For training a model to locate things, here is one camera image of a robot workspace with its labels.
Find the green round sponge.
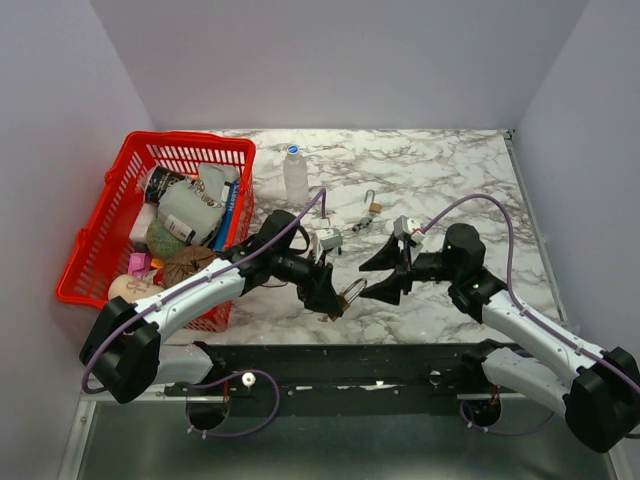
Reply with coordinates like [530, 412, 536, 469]
[146, 219, 187, 261]

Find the blue tube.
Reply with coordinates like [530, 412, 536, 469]
[212, 182, 239, 252]

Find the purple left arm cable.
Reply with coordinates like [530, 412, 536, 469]
[82, 188, 332, 394]

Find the white small bottle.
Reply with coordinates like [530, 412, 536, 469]
[164, 215, 195, 244]

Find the pink small box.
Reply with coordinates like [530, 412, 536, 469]
[127, 252, 152, 278]

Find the red plastic basket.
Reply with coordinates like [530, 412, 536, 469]
[55, 131, 256, 310]

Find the panda keychain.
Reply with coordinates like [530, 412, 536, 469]
[351, 215, 374, 232]

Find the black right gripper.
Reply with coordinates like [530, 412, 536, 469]
[359, 230, 461, 306]

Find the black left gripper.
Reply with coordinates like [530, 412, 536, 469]
[271, 247, 344, 318]

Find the clear water bottle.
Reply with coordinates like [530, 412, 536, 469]
[283, 145, 310, 205]

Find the grey crumpled bag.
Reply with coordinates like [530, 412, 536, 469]
[158, 163, 240, 245]

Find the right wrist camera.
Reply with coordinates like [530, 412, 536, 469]
[393, 215, 425, 249]

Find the small brass padlock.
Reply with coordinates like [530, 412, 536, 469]
[364, 189, 383, 215]

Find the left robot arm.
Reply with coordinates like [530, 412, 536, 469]
[80, 210, 342, 404]

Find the large brass padlock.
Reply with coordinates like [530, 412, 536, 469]
[338, 278, 367, 315]

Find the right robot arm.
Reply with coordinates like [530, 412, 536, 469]
[359, 217, 639, 453]

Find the brown round object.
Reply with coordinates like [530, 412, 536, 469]
[162, 245, 219, 288]

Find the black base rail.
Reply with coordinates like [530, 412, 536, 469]
[165, 341, 517, 426]

